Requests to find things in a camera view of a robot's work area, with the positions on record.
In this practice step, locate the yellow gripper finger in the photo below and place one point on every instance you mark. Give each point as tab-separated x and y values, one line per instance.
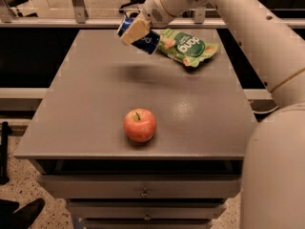
134	29

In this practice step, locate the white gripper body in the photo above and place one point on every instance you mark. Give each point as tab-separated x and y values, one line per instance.
154	10

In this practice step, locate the blue pepsi can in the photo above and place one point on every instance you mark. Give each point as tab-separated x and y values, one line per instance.
148	43

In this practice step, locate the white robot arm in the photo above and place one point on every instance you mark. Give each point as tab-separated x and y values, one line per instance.
267	54

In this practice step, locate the green dang snack bag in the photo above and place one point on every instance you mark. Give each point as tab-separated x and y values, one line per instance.
186	48

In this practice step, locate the red apple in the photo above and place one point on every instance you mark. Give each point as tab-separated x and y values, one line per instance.
139	125

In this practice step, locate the grey drawer cabinet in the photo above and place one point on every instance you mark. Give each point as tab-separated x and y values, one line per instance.
190	166

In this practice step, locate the metal railing with posts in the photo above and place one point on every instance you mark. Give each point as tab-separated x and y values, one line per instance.
105	14

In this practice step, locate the top drawer knob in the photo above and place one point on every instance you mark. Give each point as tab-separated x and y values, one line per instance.
145	193

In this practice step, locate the drawer knob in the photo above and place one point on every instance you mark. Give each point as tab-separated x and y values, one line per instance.
147	217
145	193

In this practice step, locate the black pole on floor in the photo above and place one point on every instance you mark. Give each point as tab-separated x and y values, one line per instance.
5	131

